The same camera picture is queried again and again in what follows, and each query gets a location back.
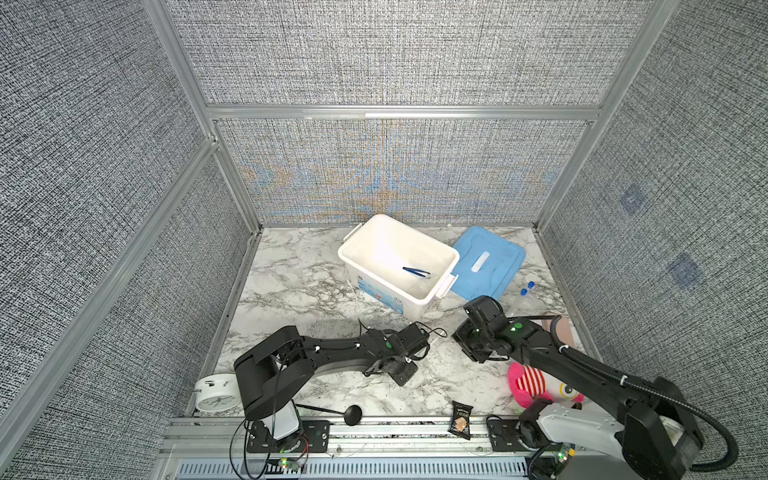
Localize blue capped test tube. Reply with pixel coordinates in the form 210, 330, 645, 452
509, 288, 529, 317
520, 281, 536, 297

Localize blue plastic tweezers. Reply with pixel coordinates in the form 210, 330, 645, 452
403, 266, 431, 278

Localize white plastic storage bin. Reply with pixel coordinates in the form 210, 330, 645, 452
338, 214, 460, 322

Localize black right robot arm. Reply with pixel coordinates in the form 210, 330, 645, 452
453, 296, 739, 479

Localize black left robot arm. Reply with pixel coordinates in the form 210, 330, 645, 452
231, 322, 446, 479

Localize pink white plush toy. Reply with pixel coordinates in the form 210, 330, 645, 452
507, 362, 586, 408

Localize blue plastic bin lid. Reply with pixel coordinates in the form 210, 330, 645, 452
451, 226, 526, 301

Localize black snack packet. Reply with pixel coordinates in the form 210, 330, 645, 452
448, 401, 473, 440

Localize white tape roll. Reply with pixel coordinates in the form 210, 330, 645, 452
193, 373, 241, 413

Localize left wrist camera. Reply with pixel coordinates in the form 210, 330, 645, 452
397, 323, 430, 357

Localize black long handled spoon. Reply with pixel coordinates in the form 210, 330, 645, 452
296, 403, 363, 426

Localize aluminium front rail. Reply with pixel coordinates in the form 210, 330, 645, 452
150, 416, 531, 479

